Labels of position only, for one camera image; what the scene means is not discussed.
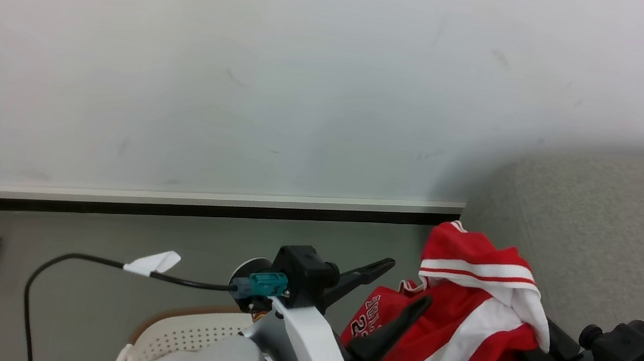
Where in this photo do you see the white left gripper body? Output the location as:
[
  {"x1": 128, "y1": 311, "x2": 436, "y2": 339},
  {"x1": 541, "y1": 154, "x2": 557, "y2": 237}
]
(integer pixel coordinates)
[{"x1": 260, "y1": 297, "x2": 370, "y2": 361}]

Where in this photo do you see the white and black baseboard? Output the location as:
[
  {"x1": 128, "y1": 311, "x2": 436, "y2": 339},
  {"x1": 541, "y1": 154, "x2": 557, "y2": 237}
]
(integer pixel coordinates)
[{"x1": 0, "y1": 129, "x2": 467, "y2": 293}]

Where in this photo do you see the white perforated laundry basket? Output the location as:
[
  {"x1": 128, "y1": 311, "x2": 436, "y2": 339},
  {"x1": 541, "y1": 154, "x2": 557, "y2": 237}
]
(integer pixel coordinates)
[{"x1": 113, "y1": 293, "x2": 257, "y2": 361}]

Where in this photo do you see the red and white jersey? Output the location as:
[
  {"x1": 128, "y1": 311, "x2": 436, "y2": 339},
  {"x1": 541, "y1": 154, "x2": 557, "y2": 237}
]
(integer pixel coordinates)
[{"x1": 335, "y1": 205, "x2": 569, "y2": 361}]

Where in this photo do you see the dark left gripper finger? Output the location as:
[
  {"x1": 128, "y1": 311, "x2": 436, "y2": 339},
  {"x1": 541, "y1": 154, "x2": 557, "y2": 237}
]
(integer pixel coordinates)
[
  {"x1": 318, "y1": 247, "x2": 397, "y2": 322},
  {"x1": 345, "y1": 284, "x2": 433, "y2": 361}
]

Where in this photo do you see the thin black cable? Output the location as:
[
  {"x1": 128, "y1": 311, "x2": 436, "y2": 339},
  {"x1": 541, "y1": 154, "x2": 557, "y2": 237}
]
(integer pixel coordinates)
[{"x1": 13, "y1": 245, "x2": 240, "y2": 361}]

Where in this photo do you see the teal left cable connector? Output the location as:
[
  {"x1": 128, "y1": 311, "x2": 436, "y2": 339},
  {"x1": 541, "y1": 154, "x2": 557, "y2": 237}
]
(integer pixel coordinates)
[{"x1": 230, "y1": 265, "x2": 290, "y2": 306}]

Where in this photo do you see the white cable label tag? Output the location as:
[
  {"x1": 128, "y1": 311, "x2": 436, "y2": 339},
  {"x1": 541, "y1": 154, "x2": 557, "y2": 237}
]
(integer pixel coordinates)
[{"x1": 122, "y1": 243, "x2": 183, "y2": 282}]

